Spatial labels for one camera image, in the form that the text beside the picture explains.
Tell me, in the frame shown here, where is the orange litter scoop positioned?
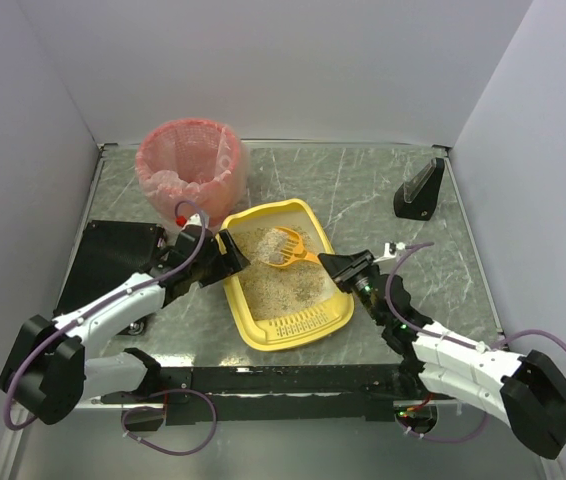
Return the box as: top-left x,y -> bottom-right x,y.
260,226 -> 320,268

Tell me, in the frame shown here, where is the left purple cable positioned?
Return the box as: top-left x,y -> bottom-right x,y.
2,199 -> 212,431

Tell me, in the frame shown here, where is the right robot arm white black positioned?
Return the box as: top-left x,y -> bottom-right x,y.
318,250 -> 566,459

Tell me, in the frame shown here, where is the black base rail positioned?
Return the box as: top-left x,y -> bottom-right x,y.
101,364 -> 428,426

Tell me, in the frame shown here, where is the purple cable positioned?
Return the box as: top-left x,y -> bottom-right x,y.
2,199 -> 212,431
385,242 -> 566,444

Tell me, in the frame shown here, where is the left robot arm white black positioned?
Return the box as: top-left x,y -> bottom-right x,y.
0,223 -> 250,431

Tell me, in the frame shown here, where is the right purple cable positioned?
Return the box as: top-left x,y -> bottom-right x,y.
385,242 -> 566,444

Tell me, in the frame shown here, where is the litter clump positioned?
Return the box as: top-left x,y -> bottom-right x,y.
256,229 -> 287,264
295,282 -> 321,302

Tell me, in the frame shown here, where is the yellow litter box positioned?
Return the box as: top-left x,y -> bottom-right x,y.
222,199 -> 354,352

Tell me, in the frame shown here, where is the pink lined waste basket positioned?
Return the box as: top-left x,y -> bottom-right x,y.
135,118 -> 250,231

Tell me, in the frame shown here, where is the black triangular scoop holder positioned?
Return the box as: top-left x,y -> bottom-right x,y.
393,158 -> 445,222

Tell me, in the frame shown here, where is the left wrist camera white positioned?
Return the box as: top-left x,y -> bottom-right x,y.
176,214 -> 211,241

